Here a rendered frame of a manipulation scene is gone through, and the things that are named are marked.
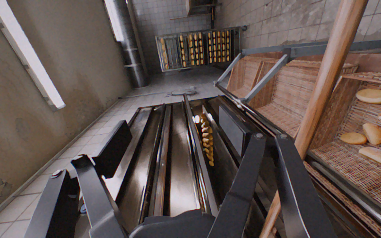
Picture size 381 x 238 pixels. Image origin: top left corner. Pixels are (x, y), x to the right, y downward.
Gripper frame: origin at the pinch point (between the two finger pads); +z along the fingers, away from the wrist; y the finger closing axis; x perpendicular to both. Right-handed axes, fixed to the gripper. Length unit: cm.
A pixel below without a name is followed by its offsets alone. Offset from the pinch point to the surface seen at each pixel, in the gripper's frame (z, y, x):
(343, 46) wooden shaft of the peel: 4.8, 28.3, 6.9
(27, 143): 66, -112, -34
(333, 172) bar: -0.4, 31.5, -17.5
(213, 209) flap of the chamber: 8.1, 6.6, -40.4
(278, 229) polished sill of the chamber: 3, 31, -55
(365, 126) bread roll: 23, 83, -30
